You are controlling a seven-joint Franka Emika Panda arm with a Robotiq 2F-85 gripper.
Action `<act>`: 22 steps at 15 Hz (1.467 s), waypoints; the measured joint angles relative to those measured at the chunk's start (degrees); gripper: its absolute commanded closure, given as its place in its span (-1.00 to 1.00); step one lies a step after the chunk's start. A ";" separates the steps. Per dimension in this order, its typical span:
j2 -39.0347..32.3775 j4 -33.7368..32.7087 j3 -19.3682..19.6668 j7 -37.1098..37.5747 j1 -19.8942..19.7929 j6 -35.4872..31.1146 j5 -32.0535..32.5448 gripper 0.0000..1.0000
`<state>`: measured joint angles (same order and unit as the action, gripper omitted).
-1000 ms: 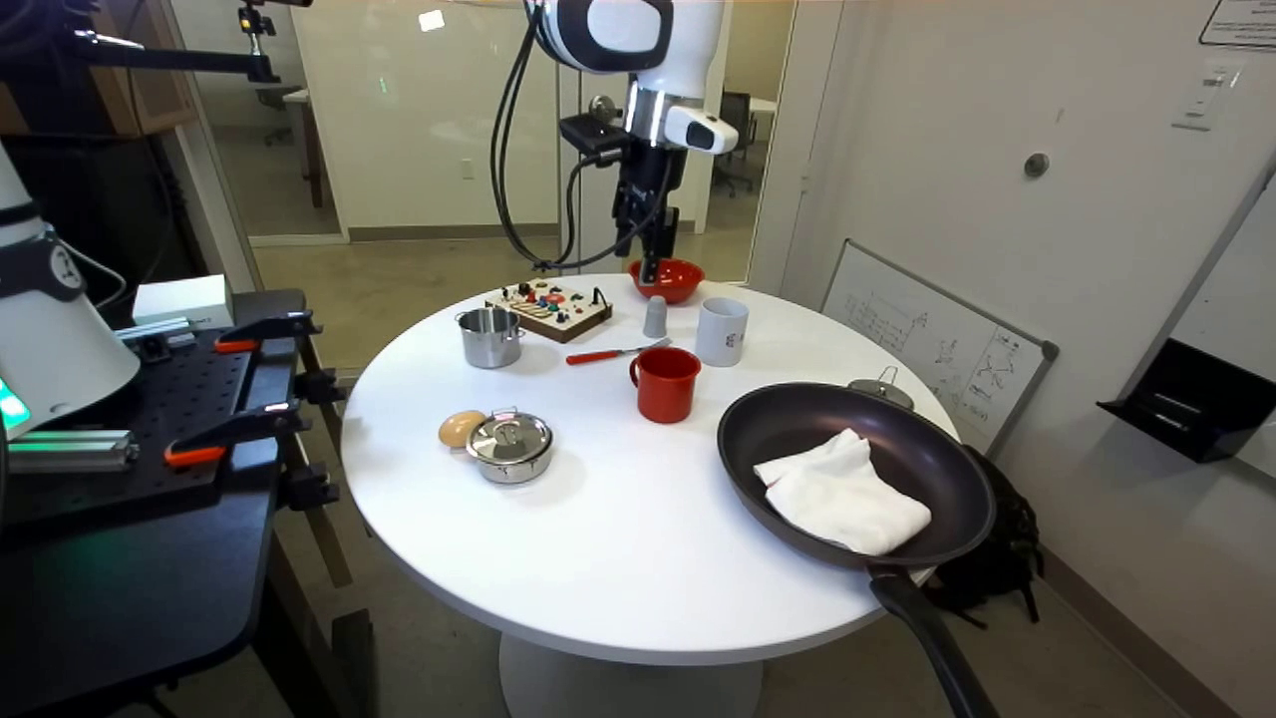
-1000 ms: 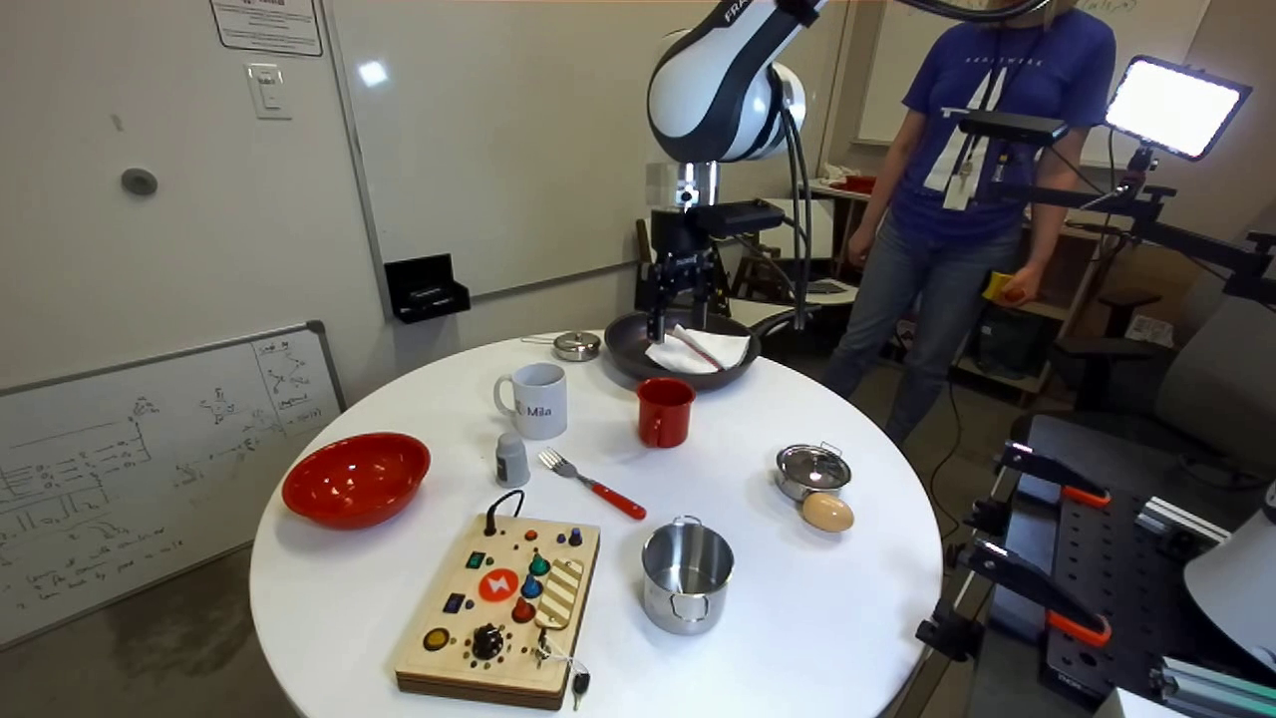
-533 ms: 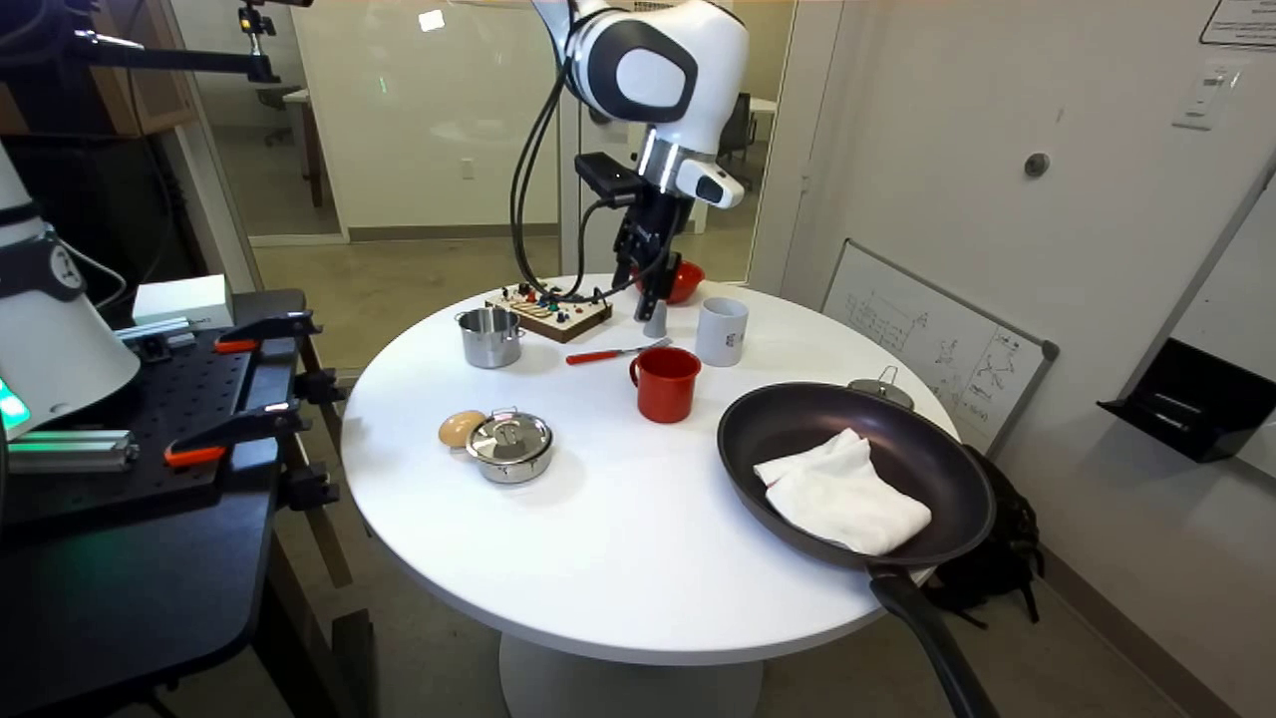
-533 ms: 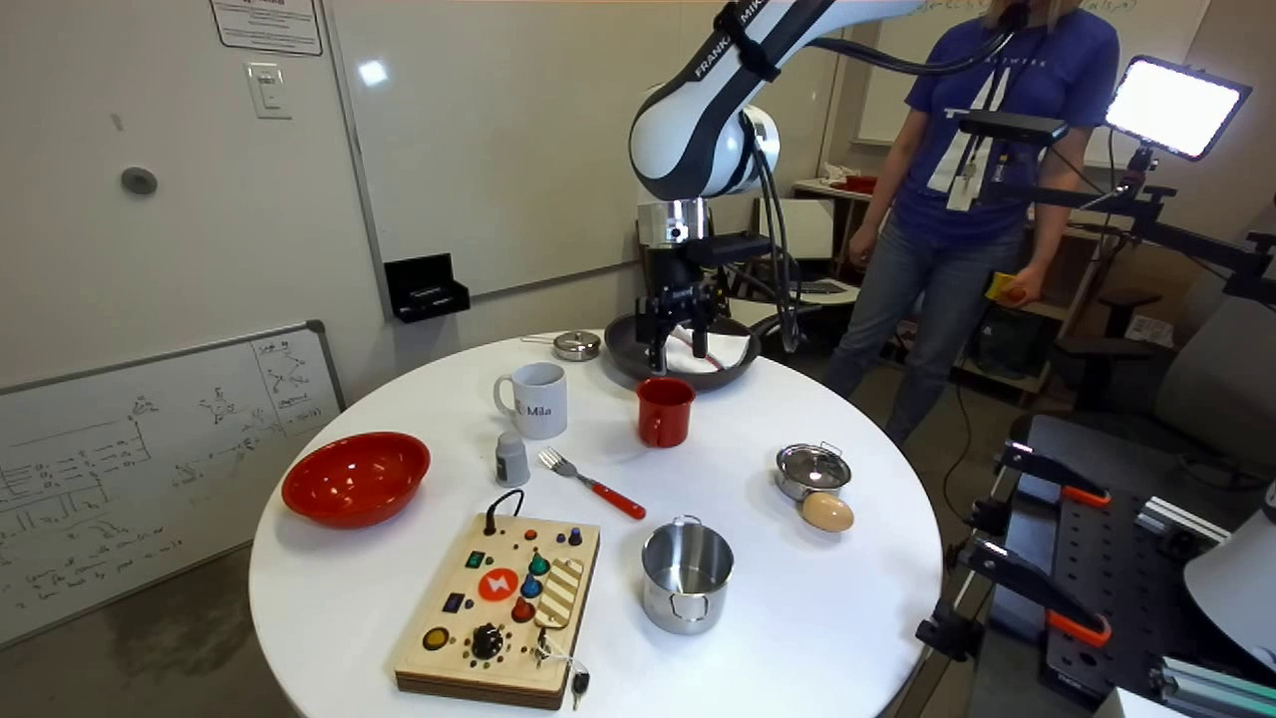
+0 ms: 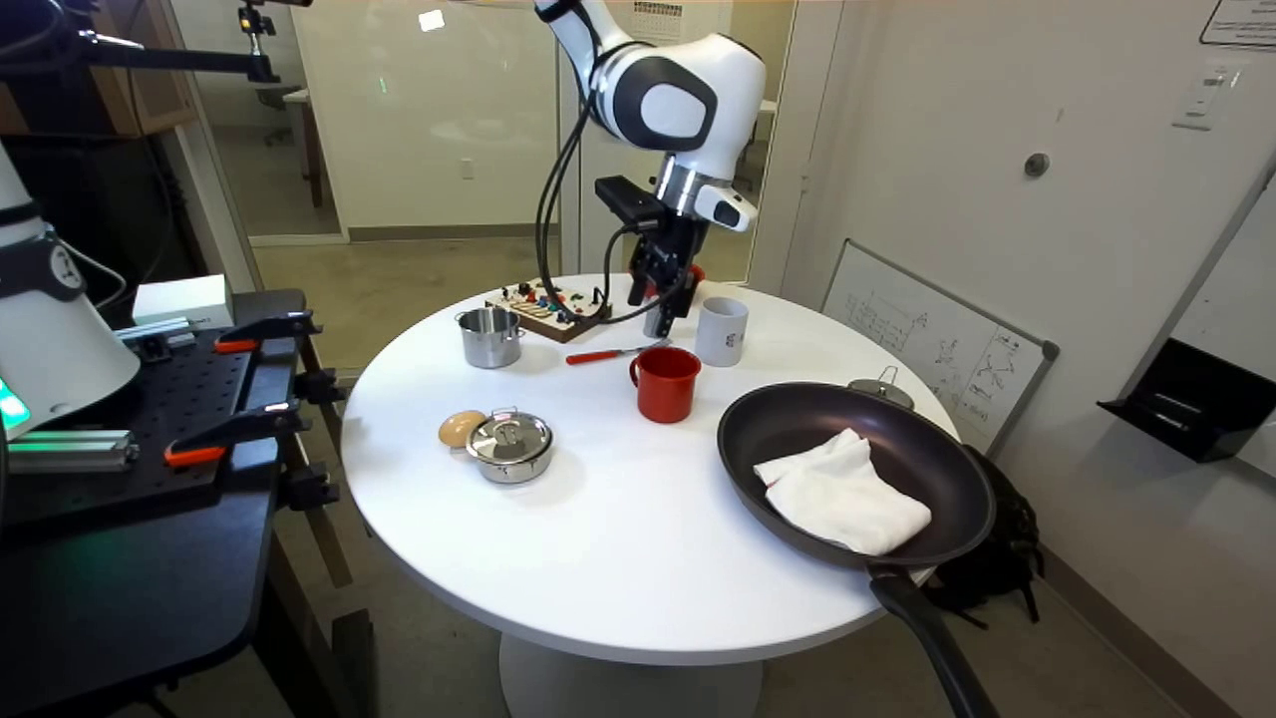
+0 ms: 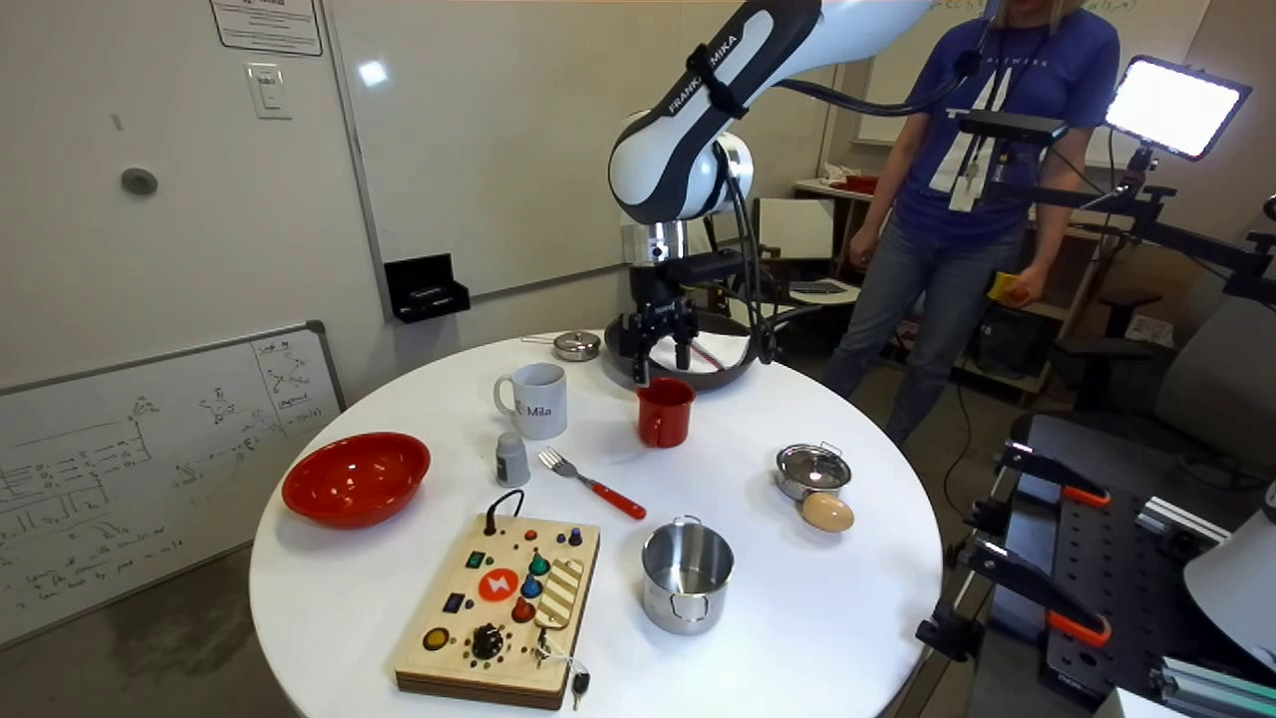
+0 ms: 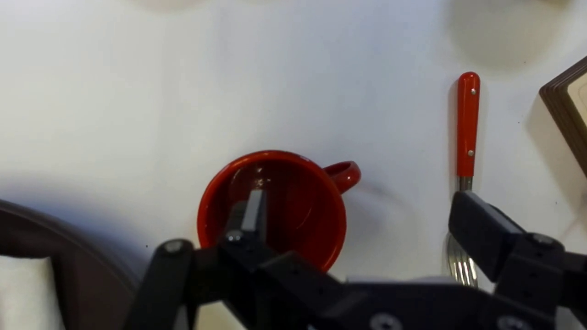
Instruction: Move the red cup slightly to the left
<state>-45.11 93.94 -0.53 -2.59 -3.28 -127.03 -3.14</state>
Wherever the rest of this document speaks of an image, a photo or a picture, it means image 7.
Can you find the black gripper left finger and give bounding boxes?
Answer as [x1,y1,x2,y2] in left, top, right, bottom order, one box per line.
[125,188,345,330]

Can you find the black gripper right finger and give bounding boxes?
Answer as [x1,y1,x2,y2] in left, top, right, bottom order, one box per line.
[448,189,587,309]

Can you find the red enamel cup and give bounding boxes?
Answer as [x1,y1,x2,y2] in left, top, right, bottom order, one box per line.
[196,149,363,274]

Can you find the dark frying pan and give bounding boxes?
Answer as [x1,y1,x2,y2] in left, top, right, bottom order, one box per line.
[0,199,140,330]

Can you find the white folded cloth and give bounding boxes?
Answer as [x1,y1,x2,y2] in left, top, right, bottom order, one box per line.
[0,255,66,330]

